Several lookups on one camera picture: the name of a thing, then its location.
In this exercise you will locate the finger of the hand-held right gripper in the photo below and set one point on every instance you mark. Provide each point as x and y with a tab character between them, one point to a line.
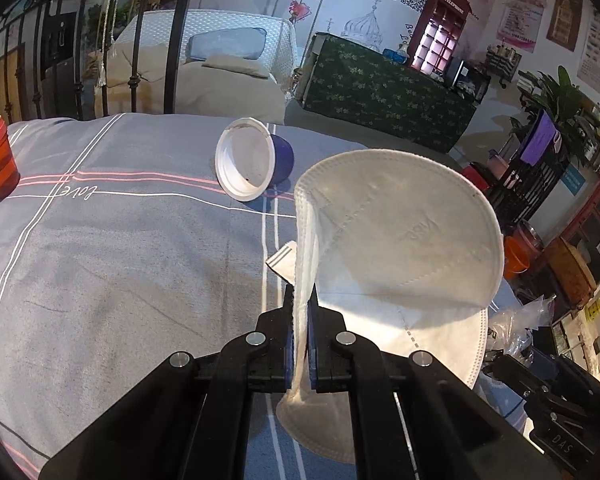
520	372
560	440

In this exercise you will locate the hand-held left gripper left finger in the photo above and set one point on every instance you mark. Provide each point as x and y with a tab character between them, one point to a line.
288	355

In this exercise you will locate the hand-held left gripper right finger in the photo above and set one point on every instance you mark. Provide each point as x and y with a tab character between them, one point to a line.
312	355

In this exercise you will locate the white face mask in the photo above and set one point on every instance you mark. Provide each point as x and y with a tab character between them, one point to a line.
405	220

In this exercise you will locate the clear plastic bag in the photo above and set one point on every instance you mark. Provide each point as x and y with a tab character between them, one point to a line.
520	320

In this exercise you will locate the yellow jar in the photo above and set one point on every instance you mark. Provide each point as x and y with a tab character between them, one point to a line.
596	310

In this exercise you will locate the orange bucket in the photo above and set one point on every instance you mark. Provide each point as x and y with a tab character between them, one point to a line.
517	260

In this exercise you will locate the pink basin with metal bowl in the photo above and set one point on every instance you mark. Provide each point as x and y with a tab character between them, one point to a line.
530	235

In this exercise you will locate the grey striped bed sheet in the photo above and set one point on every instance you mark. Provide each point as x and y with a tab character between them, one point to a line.
130	270

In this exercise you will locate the black metal rack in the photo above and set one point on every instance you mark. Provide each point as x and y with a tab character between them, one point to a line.
530	190

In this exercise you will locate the red bag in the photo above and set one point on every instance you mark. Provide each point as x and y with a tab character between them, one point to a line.
477	177

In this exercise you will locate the blue and white plastic cup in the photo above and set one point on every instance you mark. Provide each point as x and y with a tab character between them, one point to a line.
242	160

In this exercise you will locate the purple towel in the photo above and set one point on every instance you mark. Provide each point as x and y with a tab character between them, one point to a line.
540	137

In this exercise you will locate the green patterned mattress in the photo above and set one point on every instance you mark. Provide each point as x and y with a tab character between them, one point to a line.
380	95

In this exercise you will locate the green potted plant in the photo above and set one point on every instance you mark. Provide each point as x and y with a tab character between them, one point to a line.
555	92

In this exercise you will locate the small beige pillow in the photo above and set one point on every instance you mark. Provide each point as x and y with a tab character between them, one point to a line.
240	66

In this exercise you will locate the black box appliance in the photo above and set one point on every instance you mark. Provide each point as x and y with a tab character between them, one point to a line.
467	80

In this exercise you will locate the white wicker swing sofa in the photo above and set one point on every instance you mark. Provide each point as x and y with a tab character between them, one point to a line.
280	40

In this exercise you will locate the white spray bottle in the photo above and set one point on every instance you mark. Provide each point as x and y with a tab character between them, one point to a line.
403	52

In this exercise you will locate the black metal bed railing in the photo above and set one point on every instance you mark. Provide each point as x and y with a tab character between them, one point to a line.
172	60

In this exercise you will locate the blue cushion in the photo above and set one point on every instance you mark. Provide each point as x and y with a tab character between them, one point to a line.
225	44

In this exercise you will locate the red phone booth cabinet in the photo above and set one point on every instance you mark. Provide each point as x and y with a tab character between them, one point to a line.
442	12

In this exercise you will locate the blue wall sign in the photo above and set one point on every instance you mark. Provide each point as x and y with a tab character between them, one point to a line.
573	180

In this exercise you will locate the brown framed wall poster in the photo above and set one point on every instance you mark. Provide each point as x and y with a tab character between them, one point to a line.
565	15

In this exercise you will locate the wall poster with figure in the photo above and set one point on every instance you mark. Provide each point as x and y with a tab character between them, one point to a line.
525	10

